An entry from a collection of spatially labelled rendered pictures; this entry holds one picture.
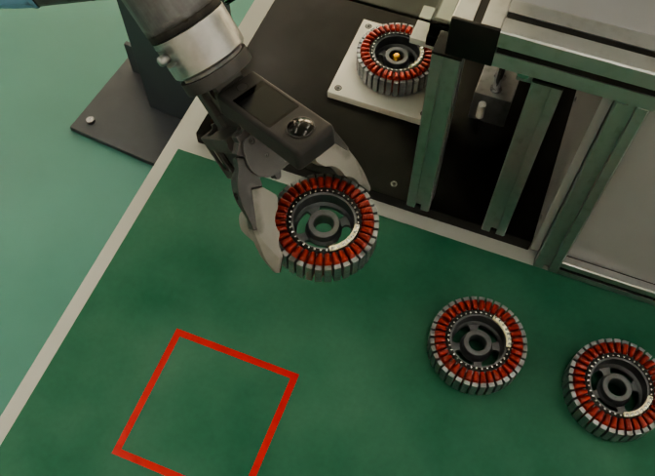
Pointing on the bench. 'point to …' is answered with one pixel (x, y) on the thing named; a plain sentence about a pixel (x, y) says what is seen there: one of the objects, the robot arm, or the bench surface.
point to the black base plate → (310, 90)
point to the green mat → (313, 358)
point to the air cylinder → (497, 106)
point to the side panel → (610, 211)
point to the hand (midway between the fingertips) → (327, 230)
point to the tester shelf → (563, 35)
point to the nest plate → (348, 91)
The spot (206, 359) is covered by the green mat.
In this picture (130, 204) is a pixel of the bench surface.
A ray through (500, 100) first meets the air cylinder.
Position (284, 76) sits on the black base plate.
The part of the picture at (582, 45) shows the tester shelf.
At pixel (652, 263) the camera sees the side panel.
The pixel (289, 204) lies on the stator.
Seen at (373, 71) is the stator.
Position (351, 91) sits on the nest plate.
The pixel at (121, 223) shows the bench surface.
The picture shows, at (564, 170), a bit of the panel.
